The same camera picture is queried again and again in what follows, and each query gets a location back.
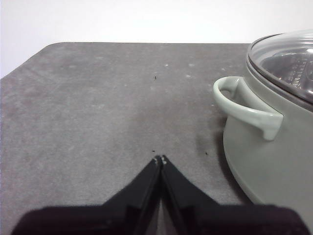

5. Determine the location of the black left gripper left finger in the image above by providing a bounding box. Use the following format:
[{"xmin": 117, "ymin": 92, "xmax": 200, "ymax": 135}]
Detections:
[{"xmin": 11, "ymin": 154, "xmax": 161, "ymax": 235}]

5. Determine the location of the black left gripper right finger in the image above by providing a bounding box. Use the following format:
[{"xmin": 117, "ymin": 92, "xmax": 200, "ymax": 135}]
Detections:
[{"xmin": 160, "ymin": 154, "xmax": 308, "ymax": 235}]

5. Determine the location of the glass lid with green knob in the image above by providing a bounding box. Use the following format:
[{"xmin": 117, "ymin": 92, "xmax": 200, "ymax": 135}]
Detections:
[{"xmin": 246, "ymin": 29, "xmax": 313, "ymax": 110}]

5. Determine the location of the pale green electric steamer pot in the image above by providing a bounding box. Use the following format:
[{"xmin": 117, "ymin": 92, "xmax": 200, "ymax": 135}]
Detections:
[{"xmin": 212, "ymin": 29, "xmax": 313, "ymax": 207}]

